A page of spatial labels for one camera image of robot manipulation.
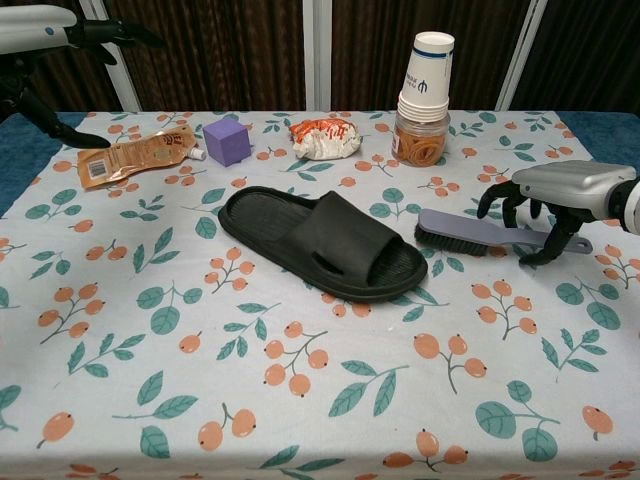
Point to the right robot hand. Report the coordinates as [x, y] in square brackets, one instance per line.
[575, 187]

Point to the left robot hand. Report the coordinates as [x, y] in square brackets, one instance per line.
[35, 27]

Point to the black rubber slide sandal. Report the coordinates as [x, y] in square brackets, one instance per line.
[320, 225]

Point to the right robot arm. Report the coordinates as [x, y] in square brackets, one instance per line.
[630, 205]

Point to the clear jar of rubber bands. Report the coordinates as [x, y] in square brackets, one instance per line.
[420, 147]

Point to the orange spout pouch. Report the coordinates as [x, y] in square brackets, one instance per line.
[130, 157]

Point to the white paper cup stack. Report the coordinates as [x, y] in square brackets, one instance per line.
[427, 75]

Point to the dark brown ribbed curtain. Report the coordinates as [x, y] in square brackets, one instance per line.
[225, 50]

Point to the purple foam cube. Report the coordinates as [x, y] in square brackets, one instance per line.
[225, 142]

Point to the crumpled orange white wrapper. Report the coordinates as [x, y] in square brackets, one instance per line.
[325, 140]

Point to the floral fruit print tablecloth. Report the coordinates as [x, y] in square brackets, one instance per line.
[320, 375]

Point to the white screen frame post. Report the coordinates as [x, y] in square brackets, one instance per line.
[125, 80]
[317, 50]
[520, 55]

